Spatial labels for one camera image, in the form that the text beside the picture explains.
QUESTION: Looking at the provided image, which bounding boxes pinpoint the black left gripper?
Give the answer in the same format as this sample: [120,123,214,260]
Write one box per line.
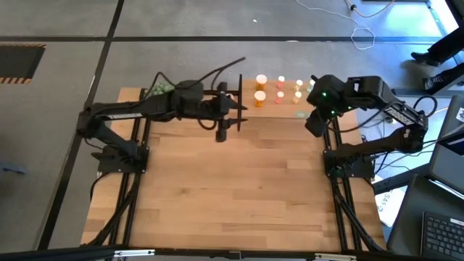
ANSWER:
[202,82,249,128]

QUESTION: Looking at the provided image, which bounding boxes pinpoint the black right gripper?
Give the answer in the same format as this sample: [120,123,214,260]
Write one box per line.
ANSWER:
[306,74,347,117]

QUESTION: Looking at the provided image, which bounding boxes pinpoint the green plant in white pot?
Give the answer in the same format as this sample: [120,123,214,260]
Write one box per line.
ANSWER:
[146,80,175,98]

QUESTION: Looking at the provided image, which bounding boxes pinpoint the black desk leg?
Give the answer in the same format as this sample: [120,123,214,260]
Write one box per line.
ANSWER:
[372,162,432,196]

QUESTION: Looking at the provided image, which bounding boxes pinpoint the person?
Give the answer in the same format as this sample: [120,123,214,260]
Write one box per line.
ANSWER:
[410,25,464,91]

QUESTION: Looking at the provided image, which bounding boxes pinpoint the white paper sheet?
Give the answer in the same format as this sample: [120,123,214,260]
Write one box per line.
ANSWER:
[373,173,407,228]

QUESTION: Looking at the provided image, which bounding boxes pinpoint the grey laptop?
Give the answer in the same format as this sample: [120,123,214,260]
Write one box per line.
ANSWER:
[428,94,464,199]

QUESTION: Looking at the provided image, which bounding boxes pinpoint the dark laptop with keyboard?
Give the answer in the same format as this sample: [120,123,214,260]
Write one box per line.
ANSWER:
[385,173,464,261]

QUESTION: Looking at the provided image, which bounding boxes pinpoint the dark hatch with hazard stripes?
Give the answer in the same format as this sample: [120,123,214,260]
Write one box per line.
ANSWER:
[0,43,47,86]

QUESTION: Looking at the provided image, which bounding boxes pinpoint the grey floor object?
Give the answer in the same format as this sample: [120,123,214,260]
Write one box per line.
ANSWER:
[0,159,29,177]

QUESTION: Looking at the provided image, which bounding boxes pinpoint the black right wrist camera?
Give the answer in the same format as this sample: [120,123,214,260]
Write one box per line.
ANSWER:
[304,110,329,138]

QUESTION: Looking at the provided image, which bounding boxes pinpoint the black left wrist camera cable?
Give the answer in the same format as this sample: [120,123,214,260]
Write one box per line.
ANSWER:
[197,117,219,131]

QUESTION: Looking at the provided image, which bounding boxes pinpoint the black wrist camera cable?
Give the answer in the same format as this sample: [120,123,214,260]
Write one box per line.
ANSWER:
[197,117,219,131]
[326,101,399,134]

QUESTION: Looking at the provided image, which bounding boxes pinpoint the wooden shelf black frame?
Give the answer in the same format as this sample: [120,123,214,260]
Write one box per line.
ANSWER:
[237,73,341,132]

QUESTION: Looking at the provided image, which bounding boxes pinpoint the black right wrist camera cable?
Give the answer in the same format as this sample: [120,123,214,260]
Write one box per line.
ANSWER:
[326,101,399,134]

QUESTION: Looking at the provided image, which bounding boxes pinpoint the white floor cable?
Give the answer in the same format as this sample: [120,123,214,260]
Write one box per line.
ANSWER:
[294,0,376,51]

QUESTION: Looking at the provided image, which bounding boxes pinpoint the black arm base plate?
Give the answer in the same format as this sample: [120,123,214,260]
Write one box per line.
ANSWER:
[90,144,150,174]
[323,149,376,179]

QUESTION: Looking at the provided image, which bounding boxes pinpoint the black desk leg frame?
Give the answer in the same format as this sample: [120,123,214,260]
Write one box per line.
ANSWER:
[389,30,464,98]

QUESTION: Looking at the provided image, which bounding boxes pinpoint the orange floor cable black plug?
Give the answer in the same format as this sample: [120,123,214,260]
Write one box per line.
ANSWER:
[343,0,397,18]

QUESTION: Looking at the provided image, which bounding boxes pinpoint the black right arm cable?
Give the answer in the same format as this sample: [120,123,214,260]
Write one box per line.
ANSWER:
[413,94,439,119]

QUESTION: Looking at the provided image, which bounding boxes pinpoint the black diagonal frame brace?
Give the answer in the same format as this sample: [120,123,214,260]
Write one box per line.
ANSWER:
[86,188,137,247]
[335,188,386,252]

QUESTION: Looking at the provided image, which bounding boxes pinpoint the silver aluminium bracket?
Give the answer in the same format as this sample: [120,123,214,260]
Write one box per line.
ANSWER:
[314,252,357,261]
[114,249,156,257]

